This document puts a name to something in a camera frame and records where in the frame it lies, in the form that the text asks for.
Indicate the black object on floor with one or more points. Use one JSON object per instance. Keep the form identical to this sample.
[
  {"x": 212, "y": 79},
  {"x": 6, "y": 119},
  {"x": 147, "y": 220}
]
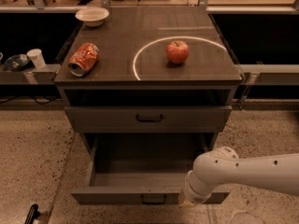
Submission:
[{"x": 32, "y": 214}]

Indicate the red apple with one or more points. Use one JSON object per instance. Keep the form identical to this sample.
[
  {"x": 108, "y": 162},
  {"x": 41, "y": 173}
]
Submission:
[{"x": 177, "y": 51}]

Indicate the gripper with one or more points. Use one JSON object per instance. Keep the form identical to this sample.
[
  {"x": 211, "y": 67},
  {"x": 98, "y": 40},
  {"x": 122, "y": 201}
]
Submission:
[{"x": 196, "y": 196}]

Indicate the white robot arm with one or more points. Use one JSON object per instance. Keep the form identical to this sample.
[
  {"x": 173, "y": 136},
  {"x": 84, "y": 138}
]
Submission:
[{"x": 221, "y": 166}]

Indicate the dark blue bowl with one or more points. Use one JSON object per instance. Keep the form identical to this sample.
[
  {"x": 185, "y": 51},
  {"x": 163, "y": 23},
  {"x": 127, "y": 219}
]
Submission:
[{"x": 17, "y": 62}]

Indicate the closed grey top drawer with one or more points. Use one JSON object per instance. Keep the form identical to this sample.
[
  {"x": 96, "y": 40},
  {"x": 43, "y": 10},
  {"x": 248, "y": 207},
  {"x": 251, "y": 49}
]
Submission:
[{"x": 155, "y": 119}]

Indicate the white paper cup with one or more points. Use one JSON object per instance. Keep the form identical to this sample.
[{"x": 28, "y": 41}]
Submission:
[{"x": 36, "y": 57}]

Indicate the grey drawer cabinet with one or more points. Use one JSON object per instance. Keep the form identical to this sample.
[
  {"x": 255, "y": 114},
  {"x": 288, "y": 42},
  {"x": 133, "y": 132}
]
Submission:
[{"x": 133, "y": 71}]

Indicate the grey drawer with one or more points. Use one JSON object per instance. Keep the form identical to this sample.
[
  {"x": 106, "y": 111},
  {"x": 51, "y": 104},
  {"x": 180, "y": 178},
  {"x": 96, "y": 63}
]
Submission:
[
  {"x": 139, "y": 168},
  {"x": 155, "y": 119}
]

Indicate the crushed orange soda can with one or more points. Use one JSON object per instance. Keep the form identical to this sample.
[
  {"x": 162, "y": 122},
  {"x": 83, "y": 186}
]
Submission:
[{"x": 83, "y": 59}]

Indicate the white bowl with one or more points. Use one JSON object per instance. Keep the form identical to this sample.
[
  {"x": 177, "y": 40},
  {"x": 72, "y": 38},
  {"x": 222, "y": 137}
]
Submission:
[{"x": 92, "y": 16}]

